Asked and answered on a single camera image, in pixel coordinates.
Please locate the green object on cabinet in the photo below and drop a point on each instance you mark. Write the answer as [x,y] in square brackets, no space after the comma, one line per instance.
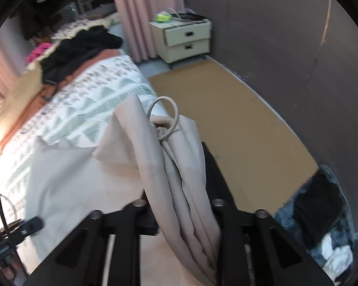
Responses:
[163,17]

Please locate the rust orange quilt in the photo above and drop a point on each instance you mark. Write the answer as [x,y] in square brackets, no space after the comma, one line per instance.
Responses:
[47,92]

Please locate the beige large jacket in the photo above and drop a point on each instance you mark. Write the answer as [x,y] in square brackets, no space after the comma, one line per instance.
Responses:
[156,155]

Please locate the white geometric patterned bedspread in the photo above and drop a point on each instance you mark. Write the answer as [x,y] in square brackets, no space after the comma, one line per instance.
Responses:
[80,112]

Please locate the olive tan blanket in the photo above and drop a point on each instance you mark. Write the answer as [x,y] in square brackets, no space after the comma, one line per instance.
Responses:
[25,88]

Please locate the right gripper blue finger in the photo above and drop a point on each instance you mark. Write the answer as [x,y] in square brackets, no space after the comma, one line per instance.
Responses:
[216,186]

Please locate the right pink curtain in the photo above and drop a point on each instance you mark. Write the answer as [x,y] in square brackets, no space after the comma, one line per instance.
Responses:
[135,18]

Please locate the white bedside drawer cabinet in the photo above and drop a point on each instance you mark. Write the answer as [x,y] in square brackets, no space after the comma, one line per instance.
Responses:
[178,40]

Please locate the brown cardboard sheet on floor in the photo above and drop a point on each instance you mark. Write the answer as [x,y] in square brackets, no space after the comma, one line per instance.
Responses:
[260,157]

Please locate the black clothes pile on bed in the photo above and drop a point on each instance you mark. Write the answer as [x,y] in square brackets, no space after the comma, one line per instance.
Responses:
[72,53]

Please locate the pink cloth on far bed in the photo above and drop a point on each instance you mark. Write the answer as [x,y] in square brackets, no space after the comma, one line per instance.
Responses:
[38,51]

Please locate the white crumpled cloth on floor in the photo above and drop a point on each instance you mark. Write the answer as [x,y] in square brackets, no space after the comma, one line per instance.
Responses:
[338,260]

